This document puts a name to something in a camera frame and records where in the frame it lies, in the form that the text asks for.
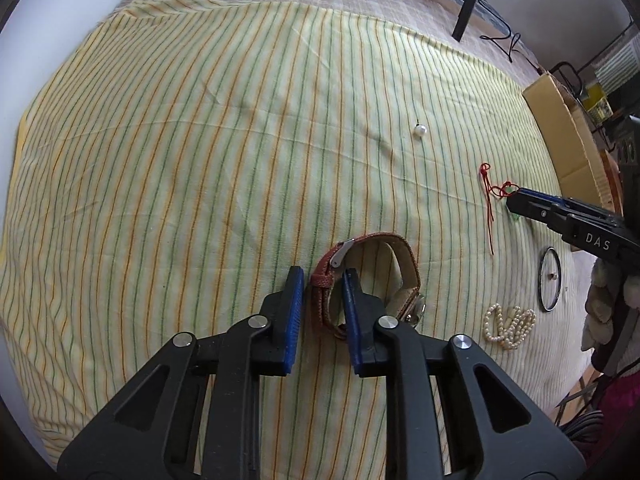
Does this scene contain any black tripod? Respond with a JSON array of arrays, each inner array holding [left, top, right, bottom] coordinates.
[[406, 0, 488, 42]]

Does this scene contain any person's right hand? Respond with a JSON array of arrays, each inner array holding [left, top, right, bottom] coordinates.
[[582, 257, 623, 353]]

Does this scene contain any red strap wristwatch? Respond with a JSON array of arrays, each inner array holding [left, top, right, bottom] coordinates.
[[310, 232, 427, 341]]

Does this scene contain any red string jade pendant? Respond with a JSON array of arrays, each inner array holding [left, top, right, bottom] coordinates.
[[479, 162, 521, 256]]

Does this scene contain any shallow cardboard box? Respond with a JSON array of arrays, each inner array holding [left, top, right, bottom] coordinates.
[[521, 72, 618, 206]]

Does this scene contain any beige checked mat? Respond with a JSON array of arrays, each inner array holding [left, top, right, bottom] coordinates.
[[117, 0, 598, 411]]

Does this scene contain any thin black bangle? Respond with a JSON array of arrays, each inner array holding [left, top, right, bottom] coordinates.
[[537, 246, 562, 312]]

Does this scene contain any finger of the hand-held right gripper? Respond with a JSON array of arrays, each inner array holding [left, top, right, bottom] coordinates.
[[515, 187, 621, 226], [506, 195, 571, 233]]

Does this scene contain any person's pink striped clothing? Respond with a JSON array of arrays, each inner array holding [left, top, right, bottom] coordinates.
[[560, 375, 640, 443]]

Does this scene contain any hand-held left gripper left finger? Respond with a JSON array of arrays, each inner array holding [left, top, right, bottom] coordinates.
[[56, 266, 306, 480]]

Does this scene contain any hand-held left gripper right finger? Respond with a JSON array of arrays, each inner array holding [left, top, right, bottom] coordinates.
[[341, 268, 587, 480]]

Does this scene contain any yellow striped cloth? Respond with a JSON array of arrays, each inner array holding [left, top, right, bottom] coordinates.
[[0, 0, 576, 466]]

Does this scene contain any white pearl bracelet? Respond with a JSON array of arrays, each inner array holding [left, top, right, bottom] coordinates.
[[482, 304, 537, 352]]

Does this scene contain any black cable with controller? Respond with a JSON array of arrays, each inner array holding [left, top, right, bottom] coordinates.
[[480, 0, 546, 73]]

